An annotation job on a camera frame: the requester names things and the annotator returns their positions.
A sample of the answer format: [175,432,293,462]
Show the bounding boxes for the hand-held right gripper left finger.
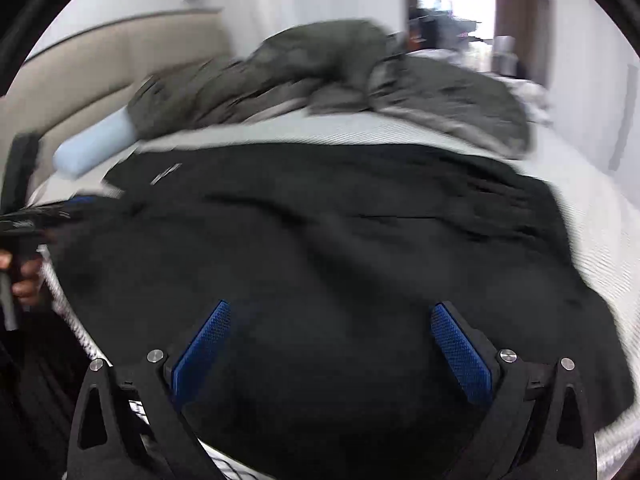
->
[67,301,232,480]

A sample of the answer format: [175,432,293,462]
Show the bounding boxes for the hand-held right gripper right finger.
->
[431,301,598,480]

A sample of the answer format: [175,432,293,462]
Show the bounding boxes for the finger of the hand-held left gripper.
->
[50,196,123,222]

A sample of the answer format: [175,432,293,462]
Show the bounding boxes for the black pants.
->
[42,142,636,480]

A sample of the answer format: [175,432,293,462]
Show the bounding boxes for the person's left hand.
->
[0,252,46,307]

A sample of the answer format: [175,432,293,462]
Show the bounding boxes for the light blue bolster pillow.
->
[52,110,138,178]

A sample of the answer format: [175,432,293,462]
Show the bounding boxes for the beige padded headboard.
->
[0,7,236,211]

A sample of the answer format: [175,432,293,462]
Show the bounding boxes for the person's dark clothing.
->
[0,305,96,480]

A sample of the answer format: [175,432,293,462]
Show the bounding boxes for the white crumpled bedding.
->
[500,76,553,127]

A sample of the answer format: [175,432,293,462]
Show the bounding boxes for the olive green jacket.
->
[127,19,531,161]

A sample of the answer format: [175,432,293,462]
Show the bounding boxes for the white standing object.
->
[492,35,519,79]

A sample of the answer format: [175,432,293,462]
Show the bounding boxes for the brown wooden door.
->
[495,0,551,81]

